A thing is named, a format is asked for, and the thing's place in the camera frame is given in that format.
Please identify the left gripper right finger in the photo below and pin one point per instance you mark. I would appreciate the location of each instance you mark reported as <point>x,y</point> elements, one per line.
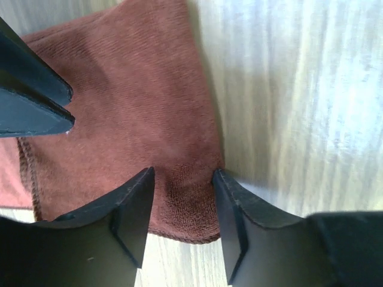
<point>266,246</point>

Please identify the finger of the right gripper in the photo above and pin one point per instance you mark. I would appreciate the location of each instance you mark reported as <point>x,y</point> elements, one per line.
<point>25,112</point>
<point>25,65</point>

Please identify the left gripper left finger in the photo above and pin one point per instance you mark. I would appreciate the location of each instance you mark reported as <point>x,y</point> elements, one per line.
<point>99,244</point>

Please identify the brown towel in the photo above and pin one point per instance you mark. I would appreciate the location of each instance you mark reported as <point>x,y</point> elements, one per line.
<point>140,100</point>

